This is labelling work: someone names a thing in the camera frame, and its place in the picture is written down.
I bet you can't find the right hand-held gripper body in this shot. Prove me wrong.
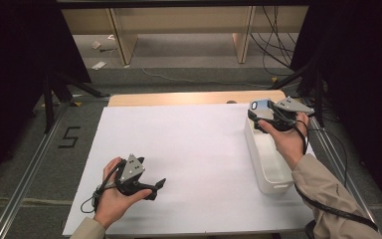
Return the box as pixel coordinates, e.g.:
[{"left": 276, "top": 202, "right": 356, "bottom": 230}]
[{"left": 269, "top": 96, "right": 315, "bottom": 132}]

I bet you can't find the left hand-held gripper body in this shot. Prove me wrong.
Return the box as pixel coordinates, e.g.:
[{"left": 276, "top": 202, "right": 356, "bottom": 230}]
[{"left": 114, "top": 153, "right": 147, "bottom": 200}]

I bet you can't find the iridescent phone case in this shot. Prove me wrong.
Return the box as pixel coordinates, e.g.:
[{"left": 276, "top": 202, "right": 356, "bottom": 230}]
[{"left": 250, "top": 98, "right": 276, "bottom": 121}]

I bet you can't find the white plastic bin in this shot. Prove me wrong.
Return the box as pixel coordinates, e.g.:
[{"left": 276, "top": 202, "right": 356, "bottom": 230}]
[{"left": 244, "top": 114, "right": 296, "bottom": 195}]

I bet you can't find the person's right hand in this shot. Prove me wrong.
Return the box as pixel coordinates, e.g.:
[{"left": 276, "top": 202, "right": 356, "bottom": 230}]
[{"left": 258, "top": 112, "right": 310, "bottom": 171}]

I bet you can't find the person's left hand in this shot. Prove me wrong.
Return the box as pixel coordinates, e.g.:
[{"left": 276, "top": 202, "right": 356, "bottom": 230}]
[{"left": 93, "top": 156, "right": 153, "bottom": 230}]

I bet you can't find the black metal stand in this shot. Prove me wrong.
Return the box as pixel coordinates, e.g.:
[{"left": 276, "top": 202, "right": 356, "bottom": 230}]
[
  {"left": 268, "top": 63, "right": 326, "bottom": 128},
  {"left": 41, "top": 71, "right": 110, "bottom": 133}
]

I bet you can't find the white foam board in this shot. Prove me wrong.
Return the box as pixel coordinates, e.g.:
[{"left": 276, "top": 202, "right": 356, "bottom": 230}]
[{"left": 62, "top": 103, "right": 316, "bottom": 237}]

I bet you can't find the black curtain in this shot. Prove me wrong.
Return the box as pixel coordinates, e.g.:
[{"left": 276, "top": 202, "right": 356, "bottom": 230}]
[
  {"left": 289, "top": 0, "right": 382, "bottom": 210},
  {"left": 0, "top": 0, "right": 93, "bottom": 197}
]

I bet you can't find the light wooden table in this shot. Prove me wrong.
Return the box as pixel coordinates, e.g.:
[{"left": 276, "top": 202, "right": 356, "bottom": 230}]
[{"left": 107, "top": 89, "right": 288, "bottom": 108}]

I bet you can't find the beige background desk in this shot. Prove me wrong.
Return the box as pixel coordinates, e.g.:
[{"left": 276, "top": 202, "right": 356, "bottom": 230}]
[{"left": 61, "top": 5, "right": 309, "bottom": 68}]

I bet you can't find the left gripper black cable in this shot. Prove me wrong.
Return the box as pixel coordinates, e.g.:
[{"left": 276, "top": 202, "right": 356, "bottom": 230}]
[{"left": 80, "top": 158, "right": 127, "bottom": 214}]

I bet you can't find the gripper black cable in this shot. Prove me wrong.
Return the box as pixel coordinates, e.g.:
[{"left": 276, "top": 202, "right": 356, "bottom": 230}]
[
  {"left": 291, "top": 119, "right": 379, "bottom": 232},
  {"left": 80, "top": 158, "right": 127, "bottom": 214}
]

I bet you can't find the bundle of black cables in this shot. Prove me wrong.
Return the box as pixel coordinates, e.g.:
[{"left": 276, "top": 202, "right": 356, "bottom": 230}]
[{"left": 250, "top": 5, "right": 297, "bottom": 78}]

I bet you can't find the black floor cable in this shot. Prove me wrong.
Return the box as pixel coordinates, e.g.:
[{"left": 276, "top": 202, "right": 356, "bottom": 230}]
[{"left": 307, "top": 127, "right": 350, "bottom": 188}]

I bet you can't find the white floor cable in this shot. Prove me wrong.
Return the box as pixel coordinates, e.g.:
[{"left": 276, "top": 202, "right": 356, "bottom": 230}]
[{"left": 141, "top": 68, "right": 273, "bottom": 90}]

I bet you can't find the metal floor rail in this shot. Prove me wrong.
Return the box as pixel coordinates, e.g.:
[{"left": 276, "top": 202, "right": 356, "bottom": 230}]
[
  {"left": 0, "top": 103, "right": 71, "bottom": 239},
  {"left": 306, "top": 98, "right": 382, "bottom": 239}
]

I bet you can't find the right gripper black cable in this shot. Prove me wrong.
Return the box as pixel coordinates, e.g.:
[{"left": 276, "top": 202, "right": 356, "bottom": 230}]
[{"left": 291, "top": 119, "right": 379, "bottom": 232}]

